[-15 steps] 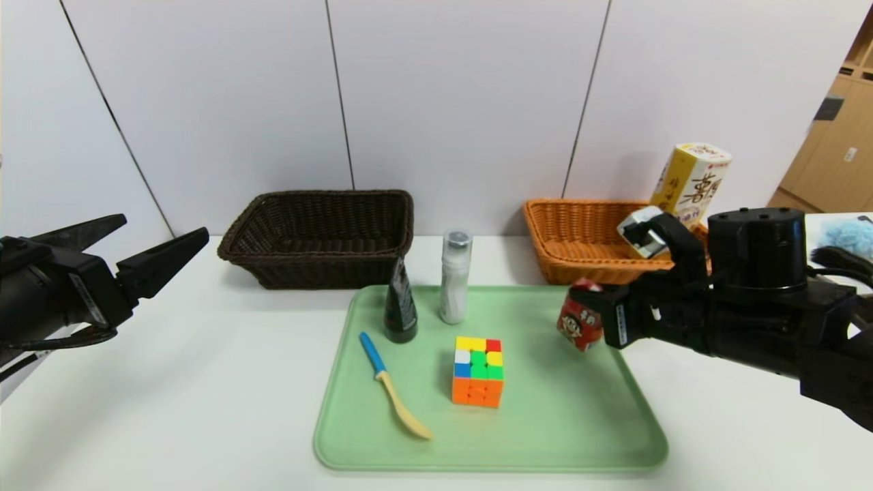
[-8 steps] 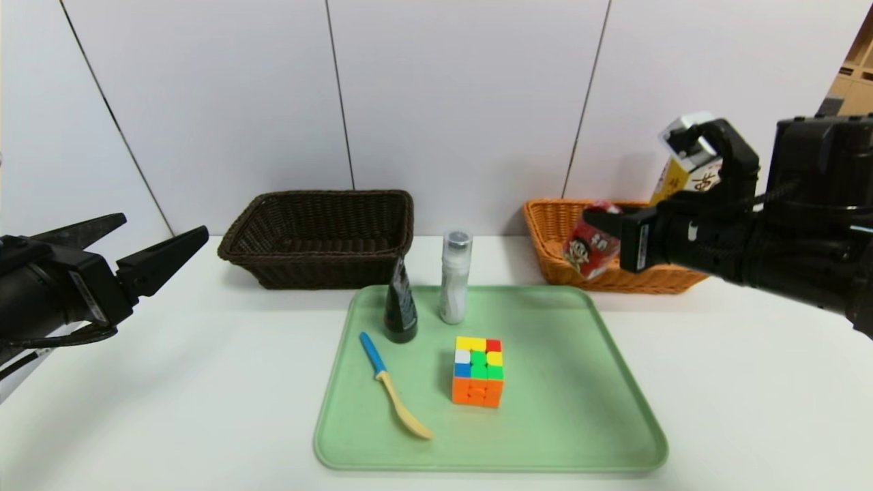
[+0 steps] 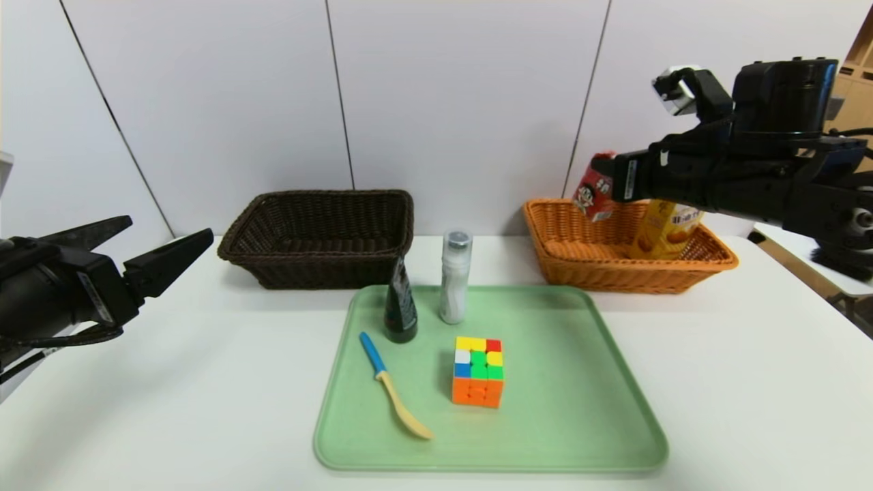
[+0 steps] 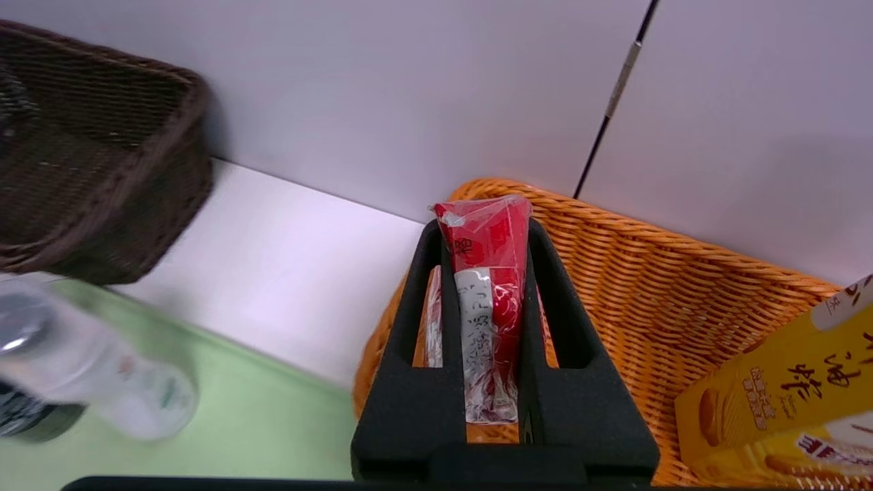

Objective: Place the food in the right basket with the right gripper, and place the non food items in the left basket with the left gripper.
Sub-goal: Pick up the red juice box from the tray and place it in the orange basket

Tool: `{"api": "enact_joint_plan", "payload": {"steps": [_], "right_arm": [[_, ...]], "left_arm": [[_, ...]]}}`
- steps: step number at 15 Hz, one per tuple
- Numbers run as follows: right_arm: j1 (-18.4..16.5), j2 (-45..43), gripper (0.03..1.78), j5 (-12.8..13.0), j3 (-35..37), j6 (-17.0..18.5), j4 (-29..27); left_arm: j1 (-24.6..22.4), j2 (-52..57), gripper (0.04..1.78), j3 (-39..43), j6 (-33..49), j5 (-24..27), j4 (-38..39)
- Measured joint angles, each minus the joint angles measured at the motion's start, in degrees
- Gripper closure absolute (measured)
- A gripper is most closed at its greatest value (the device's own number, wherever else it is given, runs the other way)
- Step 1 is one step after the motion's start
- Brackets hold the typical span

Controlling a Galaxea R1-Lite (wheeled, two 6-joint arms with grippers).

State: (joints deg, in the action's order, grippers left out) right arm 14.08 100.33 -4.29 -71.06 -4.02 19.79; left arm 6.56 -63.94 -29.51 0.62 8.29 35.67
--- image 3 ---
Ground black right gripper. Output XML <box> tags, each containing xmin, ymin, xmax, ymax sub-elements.
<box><xmin>590</xmin><ymin>133</ymin><xmax>702</xmax><ymax>205</ymax></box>

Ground yellow spoon with blue handle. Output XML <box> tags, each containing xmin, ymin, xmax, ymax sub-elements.
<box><xmin>359</xmin><ymin>332</ymin><xmax>434</xmax><ymax>441</ymax></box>

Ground black squeeze tube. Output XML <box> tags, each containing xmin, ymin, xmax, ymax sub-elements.
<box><xmin>384</xmin><ymin>257</ymin><xmax>418</xmax><ymax>344</ymax></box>

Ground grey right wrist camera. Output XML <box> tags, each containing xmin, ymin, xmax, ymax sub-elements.
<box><xmin>653</xmin><ymin>65</ymin><xmax>703</xmax><ymax>115</ymax></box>

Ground orange wicker basket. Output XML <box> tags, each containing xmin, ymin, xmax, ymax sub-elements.
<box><xmin>523</xmin><ymin>199</ymin><xmax>739</xmax><ymax>294</ymax></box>

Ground small red drink carton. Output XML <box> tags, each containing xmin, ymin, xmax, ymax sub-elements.
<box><xmin>573</xmin><ymin>151</ymin><xmax>618</xmax><ymax>222</ymax></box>

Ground wooden cabinet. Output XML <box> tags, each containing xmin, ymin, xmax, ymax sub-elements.
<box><xmin>825</xmin><ymin>7</ymin><xmax>873</xmax><ymax>171</ymax></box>

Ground dark brown wicker basket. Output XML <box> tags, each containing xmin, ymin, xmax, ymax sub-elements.
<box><xmin>218</xmin><ymin>190</ymin><xmax>415</xmax><ymax>291</ymax></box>

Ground colourful puzzle cube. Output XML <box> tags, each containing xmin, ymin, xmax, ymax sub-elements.
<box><xmin>452</xmin><ymin>336</ymin><xmax>504</xmax><ymax>408</ymax></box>

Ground white bottle with grey cap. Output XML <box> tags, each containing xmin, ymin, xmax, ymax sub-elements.
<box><xmin>439</xmin><ymin>231</ymin><xmax>473</xmax><ymax>325</ymax></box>

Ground yellow hexagonal biscuit box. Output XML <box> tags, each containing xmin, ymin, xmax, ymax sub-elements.
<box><xmin>631</xmin><ymin>200</ymin><xmax>705</xmax><ymax>260</ymax></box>

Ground light green plastic tray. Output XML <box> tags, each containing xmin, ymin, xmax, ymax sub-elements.
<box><xmin>313</xmin><ymin>284</ymin><xmax>668</xmax><ymax>473</ymax></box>

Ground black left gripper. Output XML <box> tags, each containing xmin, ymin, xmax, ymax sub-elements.
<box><xmin>0</xmin><ymin>215</ymin><xmax>214</xmax><ymax>340</ymax></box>

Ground white side table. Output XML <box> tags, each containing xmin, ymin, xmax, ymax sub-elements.
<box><xmin>752</xmin><ymin>222</ymin><xmax>873</xmax><ymax>340</ymax></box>

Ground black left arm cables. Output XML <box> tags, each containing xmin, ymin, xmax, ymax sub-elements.
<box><xmin>0</xmin><ymin>321</ymin><xmax>125</xmax><ymax>383</ymax></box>

